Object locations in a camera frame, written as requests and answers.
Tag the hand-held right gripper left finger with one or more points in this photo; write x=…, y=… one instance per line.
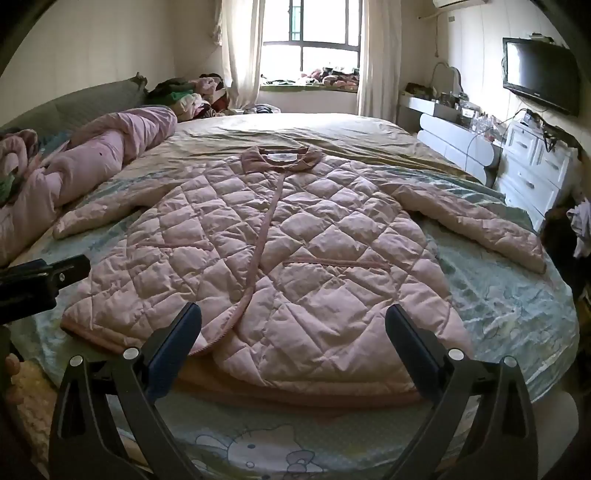
x=173, y=350

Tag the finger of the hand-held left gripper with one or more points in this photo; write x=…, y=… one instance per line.
x=69, y=272

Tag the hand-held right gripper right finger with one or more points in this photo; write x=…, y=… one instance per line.
x=415, y=350

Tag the pink quilted jacket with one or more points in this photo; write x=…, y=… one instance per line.
x=300, y=258

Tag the pile of mixed clothes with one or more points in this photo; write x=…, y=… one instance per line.
x=184, y=94

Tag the clothes pile on windowsill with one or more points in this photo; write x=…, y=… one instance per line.
x=332, y=78

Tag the person's left hand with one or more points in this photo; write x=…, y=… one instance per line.
x=12, y=368

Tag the colourful printed blanket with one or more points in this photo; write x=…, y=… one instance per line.
x=14, y=152

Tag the pink rolled duvet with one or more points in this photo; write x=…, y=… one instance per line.
x=106, y=143

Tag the grey pillow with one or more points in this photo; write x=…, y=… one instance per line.
x=92, y=97

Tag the dark chair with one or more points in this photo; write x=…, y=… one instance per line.
x=556, y=230

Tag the white crumpled cloth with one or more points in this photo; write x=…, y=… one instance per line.
x=581, y=226

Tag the white chest of drawers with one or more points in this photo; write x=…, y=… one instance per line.
x=531, y=170

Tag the white and grey vanity table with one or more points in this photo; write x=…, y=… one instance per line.
x=452, y=138

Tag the tan bed sheet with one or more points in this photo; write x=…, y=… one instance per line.
x=323, y=134

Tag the cluster of cosmetic bottles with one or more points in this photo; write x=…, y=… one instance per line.
x=475, y=117

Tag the dark crumpled cloth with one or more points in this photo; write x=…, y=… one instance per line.
x=263, y=109

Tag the vanity mirror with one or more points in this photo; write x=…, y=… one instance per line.
x=450, y=78

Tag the cream curtain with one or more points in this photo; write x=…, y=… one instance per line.
x=240, y=46
x=378, y=55

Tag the window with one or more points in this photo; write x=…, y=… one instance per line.
x=323, y=55

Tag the white air conditioner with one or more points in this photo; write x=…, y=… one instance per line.
x=457, y=2

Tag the black wall television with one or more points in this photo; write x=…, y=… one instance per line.
x=540, y=74

